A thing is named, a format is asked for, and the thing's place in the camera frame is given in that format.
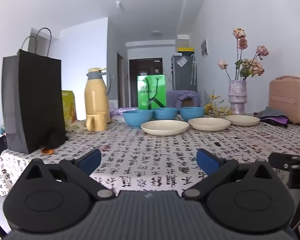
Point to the dark brown door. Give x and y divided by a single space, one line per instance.
145 67

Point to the black paper bag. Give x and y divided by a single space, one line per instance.
40 92

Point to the white glove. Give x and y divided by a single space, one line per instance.
76 126

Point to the calligraphy print tablecloth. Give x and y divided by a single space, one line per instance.
150 155

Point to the grey wall panel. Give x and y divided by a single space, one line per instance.
205 47

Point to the yellow mug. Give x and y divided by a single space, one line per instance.
96 123

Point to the dark grey purple cloth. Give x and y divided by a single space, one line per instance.
272 116

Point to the purple plastic bag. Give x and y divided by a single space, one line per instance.
114 112

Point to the yellow green box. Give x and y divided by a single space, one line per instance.
69 107

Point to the pink suitcase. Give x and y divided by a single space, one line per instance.
290 100

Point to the white smoke detector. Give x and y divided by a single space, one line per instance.
118 4

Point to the yellow thermos jug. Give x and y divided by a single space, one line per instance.
97 95

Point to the purple tissue pack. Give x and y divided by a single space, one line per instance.
128 110

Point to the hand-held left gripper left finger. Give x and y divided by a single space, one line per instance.
90 161

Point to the yellow flower branch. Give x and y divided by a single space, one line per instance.
216 107

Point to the cream plate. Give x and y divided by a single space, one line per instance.
165 127
242 120
209 124

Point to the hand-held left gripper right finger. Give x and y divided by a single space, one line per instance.
207 161

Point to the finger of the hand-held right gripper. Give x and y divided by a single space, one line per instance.
297 172

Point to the grey fridge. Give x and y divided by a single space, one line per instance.
183 77

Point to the black cloth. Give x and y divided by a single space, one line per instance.
57 138

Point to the green paper bag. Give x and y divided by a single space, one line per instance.
152 92

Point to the yellow black box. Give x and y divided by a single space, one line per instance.
185 50

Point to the orange tape roll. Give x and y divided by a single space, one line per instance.
47 151

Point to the purple covered chair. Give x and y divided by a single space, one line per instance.
175 97

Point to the blue bowl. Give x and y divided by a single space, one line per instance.
165 113
192 113
137 118

